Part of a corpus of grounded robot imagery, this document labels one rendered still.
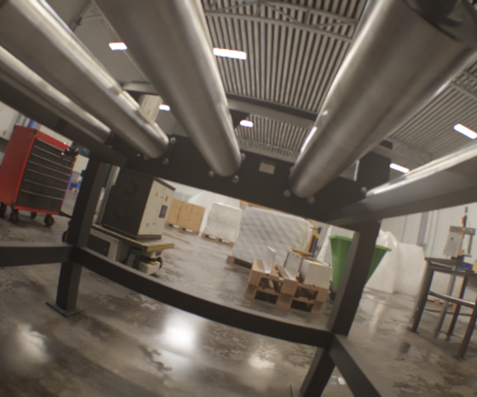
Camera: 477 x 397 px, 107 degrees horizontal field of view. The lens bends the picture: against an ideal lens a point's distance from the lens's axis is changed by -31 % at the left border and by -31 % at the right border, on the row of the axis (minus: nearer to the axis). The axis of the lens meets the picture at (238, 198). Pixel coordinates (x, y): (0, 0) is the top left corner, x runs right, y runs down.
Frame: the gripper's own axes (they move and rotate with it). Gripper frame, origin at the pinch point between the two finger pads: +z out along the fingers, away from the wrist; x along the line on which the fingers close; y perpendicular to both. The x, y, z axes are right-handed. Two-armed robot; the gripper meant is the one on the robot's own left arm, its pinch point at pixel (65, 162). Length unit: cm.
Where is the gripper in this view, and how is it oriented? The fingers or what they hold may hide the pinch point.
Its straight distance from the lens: 266.2
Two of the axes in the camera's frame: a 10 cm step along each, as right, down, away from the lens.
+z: -6.0, 7.9, 1.0
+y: -7.7, -6.1, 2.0
